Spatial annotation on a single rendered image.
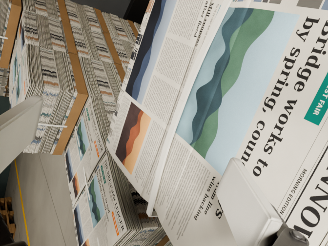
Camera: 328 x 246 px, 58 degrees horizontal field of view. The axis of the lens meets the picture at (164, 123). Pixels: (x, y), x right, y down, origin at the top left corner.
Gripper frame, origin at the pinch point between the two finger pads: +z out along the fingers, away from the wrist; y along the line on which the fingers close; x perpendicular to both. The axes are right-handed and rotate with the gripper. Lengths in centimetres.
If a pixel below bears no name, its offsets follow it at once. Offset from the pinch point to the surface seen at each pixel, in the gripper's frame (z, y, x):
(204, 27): 17.6, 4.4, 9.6
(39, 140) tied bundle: 104, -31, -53
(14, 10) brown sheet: 138, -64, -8
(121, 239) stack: 55, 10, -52
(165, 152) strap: 14.7, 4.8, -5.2
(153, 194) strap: 15.1, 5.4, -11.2
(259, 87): 8.1, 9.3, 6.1
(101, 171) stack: 75, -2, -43
